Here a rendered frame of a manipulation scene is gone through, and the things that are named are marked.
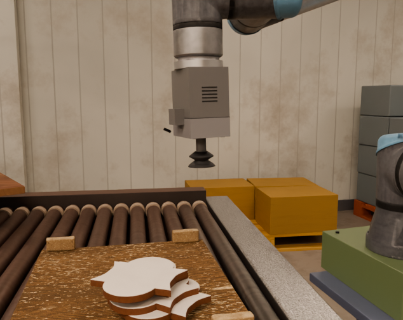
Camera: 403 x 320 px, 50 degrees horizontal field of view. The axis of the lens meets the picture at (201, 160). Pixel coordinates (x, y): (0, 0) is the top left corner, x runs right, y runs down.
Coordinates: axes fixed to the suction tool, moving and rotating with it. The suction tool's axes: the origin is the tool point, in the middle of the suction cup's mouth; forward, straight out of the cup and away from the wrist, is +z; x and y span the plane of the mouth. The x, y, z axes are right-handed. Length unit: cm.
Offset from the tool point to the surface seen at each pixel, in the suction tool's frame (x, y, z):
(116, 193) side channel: -1, -75, 18
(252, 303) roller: 7.7, 1.5, 23.8
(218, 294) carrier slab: 2.0, 0.5, 21.5
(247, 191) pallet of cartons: 150, -280, 71
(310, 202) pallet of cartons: 180, -228, 73
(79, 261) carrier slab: -17.9, -22.7, 20.5
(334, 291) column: 29.7, -5.2, 28.7
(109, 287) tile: -15.9, 3.8, 15.6
